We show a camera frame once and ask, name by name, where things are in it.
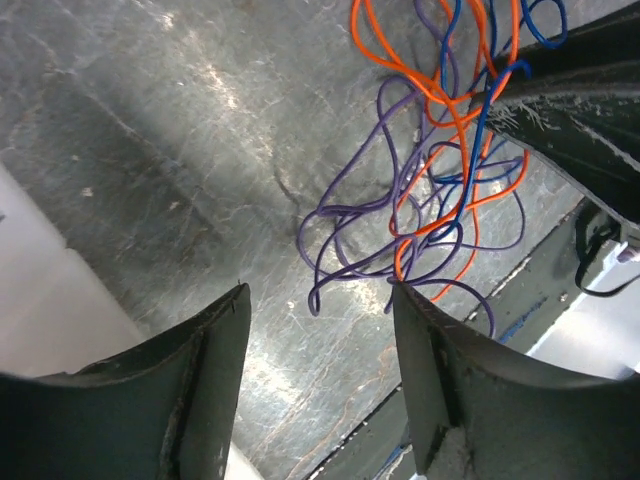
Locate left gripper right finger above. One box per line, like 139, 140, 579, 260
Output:
392, 284, 639, 479

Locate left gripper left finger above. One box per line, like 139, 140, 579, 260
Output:
1, 284, 251, 479

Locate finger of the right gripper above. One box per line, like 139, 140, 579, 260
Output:
499, 1, 639, 100
485, 94, 639, 225

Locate white compartment tray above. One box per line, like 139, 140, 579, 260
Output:
0, 170, 145, 378

